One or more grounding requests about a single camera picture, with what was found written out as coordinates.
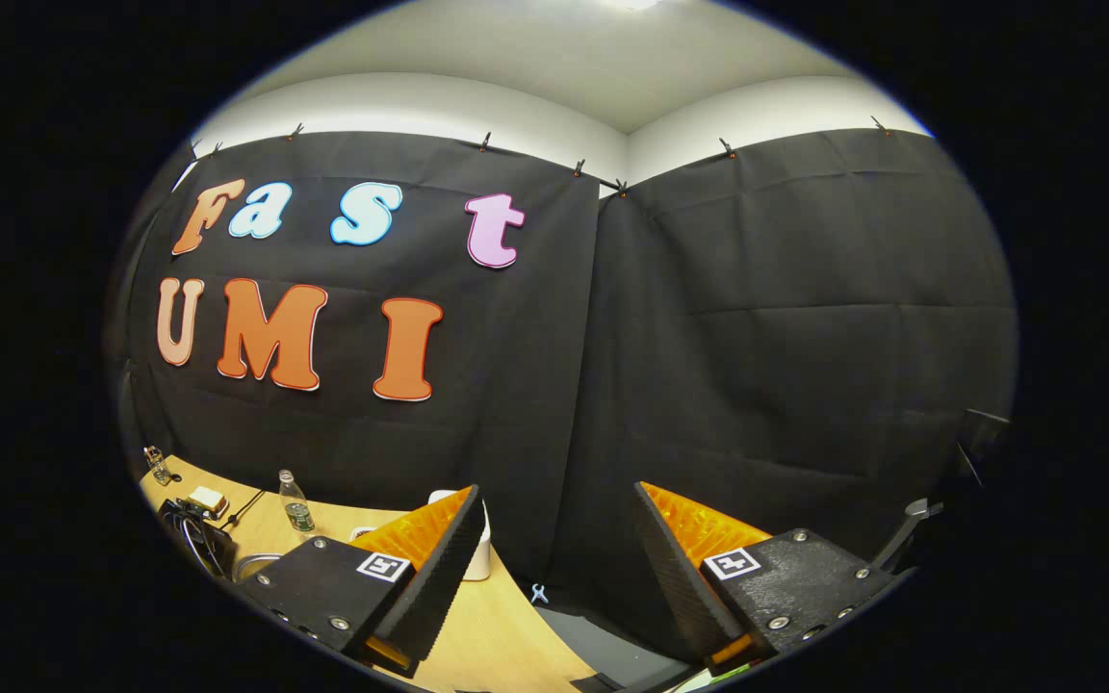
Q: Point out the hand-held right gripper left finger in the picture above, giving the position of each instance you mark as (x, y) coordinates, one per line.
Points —
(439, 587)

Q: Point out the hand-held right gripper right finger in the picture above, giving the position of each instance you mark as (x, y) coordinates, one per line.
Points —
(680, 597)

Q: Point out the stainless steel pot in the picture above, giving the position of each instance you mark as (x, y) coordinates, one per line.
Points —
(251, 558)

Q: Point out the white toaster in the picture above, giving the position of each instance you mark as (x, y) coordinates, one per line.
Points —
(479, 558)

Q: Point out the small blue clip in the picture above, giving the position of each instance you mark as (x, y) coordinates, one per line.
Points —
(539, 594)

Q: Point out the clear plastic bottle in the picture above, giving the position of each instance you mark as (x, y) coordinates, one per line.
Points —
(296, 510)

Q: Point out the small white green box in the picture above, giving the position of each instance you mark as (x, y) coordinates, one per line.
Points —
(208, 500)

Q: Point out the small glass jar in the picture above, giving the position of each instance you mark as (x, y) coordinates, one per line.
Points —
(160, 470)

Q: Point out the row of small cloth clips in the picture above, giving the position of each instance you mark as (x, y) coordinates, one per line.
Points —
(485, 141)

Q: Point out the large ceiling light panel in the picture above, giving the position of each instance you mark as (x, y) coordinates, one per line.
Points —
(631, 3)

